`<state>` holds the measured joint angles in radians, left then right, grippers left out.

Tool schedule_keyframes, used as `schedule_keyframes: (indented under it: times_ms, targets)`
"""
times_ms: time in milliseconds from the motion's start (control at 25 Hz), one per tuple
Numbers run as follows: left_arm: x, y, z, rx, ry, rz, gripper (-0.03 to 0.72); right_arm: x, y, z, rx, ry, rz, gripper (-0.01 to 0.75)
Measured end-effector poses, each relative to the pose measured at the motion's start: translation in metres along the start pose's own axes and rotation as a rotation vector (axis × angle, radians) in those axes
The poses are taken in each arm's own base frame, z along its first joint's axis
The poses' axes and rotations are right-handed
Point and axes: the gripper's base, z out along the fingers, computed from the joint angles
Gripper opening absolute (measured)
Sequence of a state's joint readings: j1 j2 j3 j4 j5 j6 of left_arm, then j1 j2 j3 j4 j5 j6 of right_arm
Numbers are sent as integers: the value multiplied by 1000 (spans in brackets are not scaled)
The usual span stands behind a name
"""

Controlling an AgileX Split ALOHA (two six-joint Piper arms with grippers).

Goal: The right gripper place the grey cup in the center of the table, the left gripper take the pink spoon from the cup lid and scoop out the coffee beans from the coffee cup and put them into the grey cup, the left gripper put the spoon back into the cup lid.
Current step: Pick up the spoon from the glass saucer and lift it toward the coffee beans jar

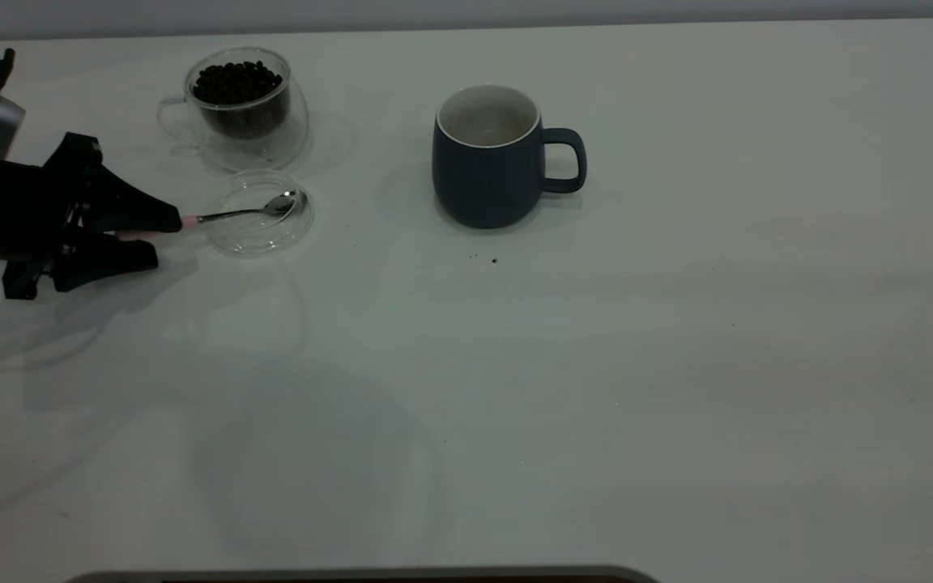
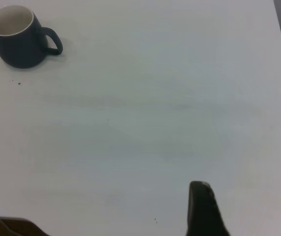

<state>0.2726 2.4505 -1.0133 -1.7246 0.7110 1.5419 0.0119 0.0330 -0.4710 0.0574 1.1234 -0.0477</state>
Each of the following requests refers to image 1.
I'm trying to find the dark grey ceramic mug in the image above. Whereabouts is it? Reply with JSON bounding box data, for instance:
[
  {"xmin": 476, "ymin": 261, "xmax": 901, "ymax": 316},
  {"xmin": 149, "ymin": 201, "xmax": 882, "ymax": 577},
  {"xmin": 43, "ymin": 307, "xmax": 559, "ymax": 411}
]
[{"xmin": 432, "ymin": 85, "xmax": 588, "ymax": 230}]

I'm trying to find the heap of coffee beans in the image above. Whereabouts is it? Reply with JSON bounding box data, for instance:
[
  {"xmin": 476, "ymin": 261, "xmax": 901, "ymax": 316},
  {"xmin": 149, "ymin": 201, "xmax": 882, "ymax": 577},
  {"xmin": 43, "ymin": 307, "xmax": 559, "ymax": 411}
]
[{"xmin": 191, "ymin": 61, "xmax": 286, "ymax": 138}]

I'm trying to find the clear glass saucer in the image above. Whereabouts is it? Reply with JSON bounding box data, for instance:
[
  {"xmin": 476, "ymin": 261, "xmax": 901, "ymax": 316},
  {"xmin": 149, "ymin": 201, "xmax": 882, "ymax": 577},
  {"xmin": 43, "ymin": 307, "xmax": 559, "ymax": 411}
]
[{"xmin": 206, "ymin": 170, "xmax": 316, "ymax": 258}]

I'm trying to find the clear double-wall glass cup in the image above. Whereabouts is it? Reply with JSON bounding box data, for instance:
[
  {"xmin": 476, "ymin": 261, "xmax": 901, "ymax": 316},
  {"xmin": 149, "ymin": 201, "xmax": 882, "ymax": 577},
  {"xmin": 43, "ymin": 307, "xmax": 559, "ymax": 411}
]
[{"xmin": 157, "ymin": 47, "xmax": 310, "ymax": 173}]

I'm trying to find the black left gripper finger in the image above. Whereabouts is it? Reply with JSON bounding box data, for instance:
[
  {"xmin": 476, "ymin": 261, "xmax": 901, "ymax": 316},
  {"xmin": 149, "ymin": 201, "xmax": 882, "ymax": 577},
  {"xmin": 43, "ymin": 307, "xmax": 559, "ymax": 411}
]
[
  {"xmin": 52, "ymin": 236, "xmax": 160, "ymax": 293},
  {"xmin": 76, "ymin": 160, "xmax": 184, "ymax": 236}
]

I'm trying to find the pink-handled metal spoon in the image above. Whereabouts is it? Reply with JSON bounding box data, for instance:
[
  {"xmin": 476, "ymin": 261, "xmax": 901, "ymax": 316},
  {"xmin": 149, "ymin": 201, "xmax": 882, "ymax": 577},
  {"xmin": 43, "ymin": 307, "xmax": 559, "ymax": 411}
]
[{"xmin": 114, "ymin": 191, "xmax": 299, "ymax": 242}]

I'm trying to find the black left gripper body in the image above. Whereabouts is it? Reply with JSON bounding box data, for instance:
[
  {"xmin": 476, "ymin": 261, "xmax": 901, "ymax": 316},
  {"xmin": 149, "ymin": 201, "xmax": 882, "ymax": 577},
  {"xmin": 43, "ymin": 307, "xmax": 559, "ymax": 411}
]
[{"xmin": 0, "ymin": 132, "xmax": 103, "ymax": 300}]

